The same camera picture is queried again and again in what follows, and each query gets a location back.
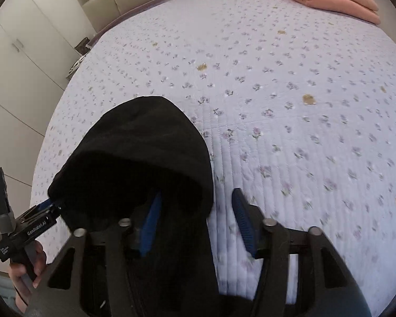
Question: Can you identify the beige nightstand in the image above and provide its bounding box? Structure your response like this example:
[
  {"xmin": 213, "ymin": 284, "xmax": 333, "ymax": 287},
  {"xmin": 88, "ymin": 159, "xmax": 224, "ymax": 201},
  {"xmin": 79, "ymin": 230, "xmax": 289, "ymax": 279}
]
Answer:
[{"xmin": 65, "ymin": 54, "xmax": 86, "ymax": 80}]

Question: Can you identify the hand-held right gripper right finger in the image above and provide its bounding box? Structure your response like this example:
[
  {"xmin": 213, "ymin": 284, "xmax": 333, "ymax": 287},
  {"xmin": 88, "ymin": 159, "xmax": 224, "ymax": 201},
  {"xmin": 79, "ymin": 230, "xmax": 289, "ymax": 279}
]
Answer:
[{"xmin": 232, "ymin": 188, "xmax": 373, "ymax": 317}]

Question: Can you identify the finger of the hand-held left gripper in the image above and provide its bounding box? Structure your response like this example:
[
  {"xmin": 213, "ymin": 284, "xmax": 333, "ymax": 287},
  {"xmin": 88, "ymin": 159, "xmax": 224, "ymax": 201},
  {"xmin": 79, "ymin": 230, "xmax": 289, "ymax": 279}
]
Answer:
[{"xmin": 18, "ymin": 198, "xmax": 63, "ymax": 224}]

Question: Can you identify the black garment with grey piping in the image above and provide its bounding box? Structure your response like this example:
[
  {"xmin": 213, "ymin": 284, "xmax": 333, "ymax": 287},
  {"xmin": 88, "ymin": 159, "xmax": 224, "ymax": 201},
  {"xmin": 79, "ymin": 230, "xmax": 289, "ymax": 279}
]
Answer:
[{"xmin": 48, "ymin": 96, "xmax": 220, "ymax": 317}]

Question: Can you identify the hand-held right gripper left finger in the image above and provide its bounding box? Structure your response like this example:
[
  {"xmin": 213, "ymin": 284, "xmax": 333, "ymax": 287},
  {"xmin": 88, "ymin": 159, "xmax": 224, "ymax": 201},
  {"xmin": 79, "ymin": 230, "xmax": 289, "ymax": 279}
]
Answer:
[{"xmin": 24, "ymin": 190, "xmax": 164, "ymax": 317}]

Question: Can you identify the person's left hand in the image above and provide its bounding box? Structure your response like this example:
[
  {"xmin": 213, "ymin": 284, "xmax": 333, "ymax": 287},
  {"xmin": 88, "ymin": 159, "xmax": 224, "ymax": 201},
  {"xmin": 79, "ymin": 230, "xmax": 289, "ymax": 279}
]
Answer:
[{"xmin": 7, "ymin": 240, "xmax": 47, "ymax": 315}]

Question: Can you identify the white wardrobe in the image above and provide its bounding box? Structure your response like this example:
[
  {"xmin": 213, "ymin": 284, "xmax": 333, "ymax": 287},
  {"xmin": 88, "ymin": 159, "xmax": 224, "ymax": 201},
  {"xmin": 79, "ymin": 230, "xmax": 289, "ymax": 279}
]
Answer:
[{"xmin": 0, "ymin": 0, "xmax": 97, "ymax": 271}]

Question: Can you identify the dark patterned bag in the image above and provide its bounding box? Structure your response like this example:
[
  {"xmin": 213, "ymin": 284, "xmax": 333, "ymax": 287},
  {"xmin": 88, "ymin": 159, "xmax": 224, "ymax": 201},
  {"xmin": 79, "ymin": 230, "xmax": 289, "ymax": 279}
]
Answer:
[{"xmin": 75, "ymin": 38, "xmax": 92, "ymax": 55}]

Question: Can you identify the bed with patterned sheet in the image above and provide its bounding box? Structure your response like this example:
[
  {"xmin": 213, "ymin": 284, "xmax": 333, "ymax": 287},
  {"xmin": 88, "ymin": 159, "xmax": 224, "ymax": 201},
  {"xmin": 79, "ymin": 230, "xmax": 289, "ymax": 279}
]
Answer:
[{"xmin": 31, "ymin": 0, "xmax": 396, "ymax": 317}]

